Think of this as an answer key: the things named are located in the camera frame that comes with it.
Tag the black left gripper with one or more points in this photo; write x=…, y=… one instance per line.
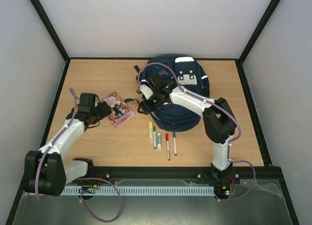
x=107, y=110

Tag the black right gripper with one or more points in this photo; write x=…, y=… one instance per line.
x=147, y=105

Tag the illustrated book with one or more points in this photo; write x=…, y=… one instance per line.
x=121, y=112

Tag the navy blue student backpack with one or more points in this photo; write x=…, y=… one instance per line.
x=185, y=70

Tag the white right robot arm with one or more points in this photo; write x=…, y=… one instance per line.
x=219, y=121

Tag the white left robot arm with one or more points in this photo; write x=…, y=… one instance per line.
x=45, y=173

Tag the yellow highlighter pen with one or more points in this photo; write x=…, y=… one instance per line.
x=151, y=131

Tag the green marker pen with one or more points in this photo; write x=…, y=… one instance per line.
x=154, y=137

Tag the white glue stick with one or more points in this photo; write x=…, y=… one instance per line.
x=159, y=140

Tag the red marker pen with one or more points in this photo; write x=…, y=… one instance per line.
x=168, y=146

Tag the purple marker pen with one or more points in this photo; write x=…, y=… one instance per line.
x=174, y=142

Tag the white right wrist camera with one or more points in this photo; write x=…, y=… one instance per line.
x=146, y=91

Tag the light blue cable duct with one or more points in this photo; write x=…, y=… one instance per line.
x=138, y=191

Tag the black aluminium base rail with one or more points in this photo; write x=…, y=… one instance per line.
x=201, y=175

